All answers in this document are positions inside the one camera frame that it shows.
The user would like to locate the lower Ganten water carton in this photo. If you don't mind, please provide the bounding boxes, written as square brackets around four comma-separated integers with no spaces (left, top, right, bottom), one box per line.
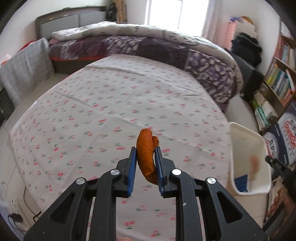
[263,128,283,160]

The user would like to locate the pink white cabinet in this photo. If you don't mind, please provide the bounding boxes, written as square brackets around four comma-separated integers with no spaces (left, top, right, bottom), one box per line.
[220,16,257,50]

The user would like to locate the upper Ganten water carton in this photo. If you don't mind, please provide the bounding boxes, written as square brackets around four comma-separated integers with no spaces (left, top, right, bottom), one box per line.
[278,101,295,165]

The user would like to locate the window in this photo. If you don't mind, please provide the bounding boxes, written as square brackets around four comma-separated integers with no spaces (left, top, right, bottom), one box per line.
[145,0,209,36]

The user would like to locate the cherry print table cloth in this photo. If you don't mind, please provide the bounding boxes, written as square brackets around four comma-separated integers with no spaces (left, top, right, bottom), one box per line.
[10,55,231,224]

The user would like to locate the wooden bookshelf with books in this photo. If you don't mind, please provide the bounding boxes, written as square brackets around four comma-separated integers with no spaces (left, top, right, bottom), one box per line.
[250,33,295,135]

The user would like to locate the white plastic trash bin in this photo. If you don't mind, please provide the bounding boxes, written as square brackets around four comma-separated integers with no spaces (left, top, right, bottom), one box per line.
[229,121,273,197]

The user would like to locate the dark blue long carton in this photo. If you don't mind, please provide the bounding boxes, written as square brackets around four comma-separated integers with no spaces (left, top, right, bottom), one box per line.
[234,174,249,193]

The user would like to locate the grey bed headboard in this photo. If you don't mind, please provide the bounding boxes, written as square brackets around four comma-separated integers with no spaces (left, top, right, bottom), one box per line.
[35,6,107,40]

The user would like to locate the pile of dark clothes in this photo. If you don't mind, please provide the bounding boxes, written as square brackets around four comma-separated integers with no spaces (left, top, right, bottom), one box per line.
[231,32,262,67]

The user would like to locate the grey checked cushion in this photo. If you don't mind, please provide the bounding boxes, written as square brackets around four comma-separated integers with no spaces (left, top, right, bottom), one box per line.
[1,38,54,106]

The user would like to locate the orange peel piece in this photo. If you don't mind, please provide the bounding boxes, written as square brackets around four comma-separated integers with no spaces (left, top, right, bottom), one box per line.
[137,128,159,185]

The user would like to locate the black power adapter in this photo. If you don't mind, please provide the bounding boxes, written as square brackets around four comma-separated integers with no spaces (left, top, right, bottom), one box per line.
[10,213,23,223]

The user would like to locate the plaid coat on rack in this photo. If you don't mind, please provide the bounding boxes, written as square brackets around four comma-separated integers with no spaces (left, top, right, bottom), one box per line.
[106,0,127,24]

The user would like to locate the black storage bench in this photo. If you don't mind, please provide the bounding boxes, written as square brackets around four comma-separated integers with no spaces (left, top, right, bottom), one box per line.
[229,52,264,102]

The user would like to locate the patterned curtain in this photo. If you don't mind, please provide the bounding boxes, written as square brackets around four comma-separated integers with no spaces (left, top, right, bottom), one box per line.
[201,0,223,44]

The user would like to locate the ganten water carton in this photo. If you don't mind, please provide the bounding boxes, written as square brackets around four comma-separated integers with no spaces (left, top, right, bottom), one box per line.
[263,128,283,160]
[278,101,295,165]

